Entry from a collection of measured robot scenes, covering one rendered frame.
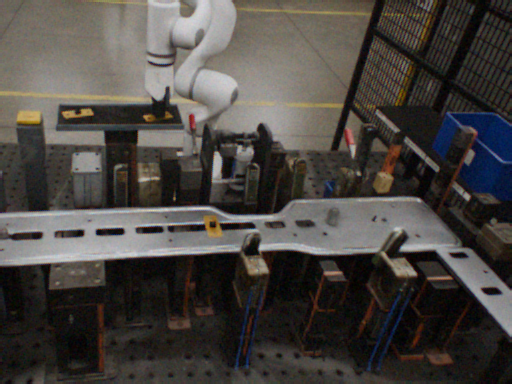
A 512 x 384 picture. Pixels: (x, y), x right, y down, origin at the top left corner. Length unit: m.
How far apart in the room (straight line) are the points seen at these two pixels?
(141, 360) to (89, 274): 0.35
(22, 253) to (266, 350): 0.71
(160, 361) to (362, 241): 0.62
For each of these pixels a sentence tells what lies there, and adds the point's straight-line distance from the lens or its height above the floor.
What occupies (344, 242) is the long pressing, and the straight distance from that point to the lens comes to 1.40.
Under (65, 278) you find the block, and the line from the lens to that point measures 1.15.
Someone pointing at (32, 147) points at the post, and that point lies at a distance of 1.51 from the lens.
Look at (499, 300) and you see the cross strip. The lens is 1.43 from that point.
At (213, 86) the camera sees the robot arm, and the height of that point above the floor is 1.18.
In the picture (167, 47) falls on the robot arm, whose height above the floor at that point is 1.39.
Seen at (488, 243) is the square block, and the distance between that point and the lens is 1.56.
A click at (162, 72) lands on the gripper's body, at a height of 1.32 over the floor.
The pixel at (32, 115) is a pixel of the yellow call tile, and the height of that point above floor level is 1.16.
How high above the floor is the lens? 1.86
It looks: 34 degrees down
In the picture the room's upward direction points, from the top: 5 degrees clockwise
